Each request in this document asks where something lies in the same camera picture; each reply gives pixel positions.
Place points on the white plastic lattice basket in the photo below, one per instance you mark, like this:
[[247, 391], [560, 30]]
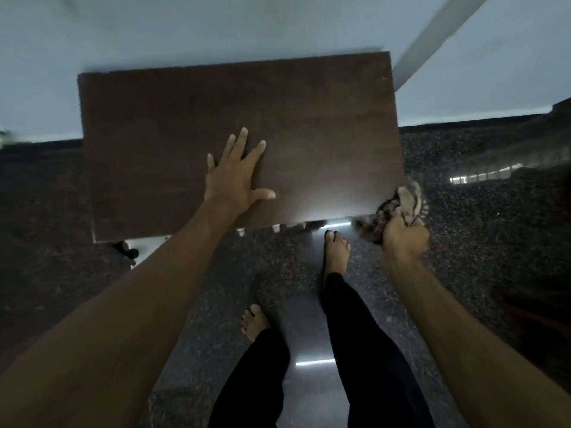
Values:
[[149, 247]]

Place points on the person's black trousers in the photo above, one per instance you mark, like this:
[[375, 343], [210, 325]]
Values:
[[366, 361]]

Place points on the striped brown cleaning cloth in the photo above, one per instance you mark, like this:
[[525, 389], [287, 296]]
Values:
[[392, 209]]

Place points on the person's left hand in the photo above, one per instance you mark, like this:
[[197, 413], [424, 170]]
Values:
[[232, 178]]

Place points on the person's right foot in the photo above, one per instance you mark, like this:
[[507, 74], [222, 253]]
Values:
[[335, 256]]

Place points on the person's left forearm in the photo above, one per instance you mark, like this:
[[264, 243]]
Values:
[[102, 334]]

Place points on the dark wooden furniture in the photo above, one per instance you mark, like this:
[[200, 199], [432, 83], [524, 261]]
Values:
[[540, 320]]

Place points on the person's right forearm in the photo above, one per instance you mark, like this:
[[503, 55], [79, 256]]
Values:
[[468, 352]]

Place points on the person's foot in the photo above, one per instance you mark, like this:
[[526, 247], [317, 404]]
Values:
[[335, 256], [255, 323]]

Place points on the white spray bottle black trigger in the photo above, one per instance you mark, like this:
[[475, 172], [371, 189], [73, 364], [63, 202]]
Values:
[[127, 250]]

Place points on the person's left foot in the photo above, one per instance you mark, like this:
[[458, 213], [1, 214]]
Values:
[[255, 323]]

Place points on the person's right hand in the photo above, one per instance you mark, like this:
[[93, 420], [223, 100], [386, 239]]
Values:
[[403, 240]]

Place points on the white plaster lump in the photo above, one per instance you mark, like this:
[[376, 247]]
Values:
[[5, 139]]

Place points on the dark wooden table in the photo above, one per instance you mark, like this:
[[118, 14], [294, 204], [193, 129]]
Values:
[[245, 106]]

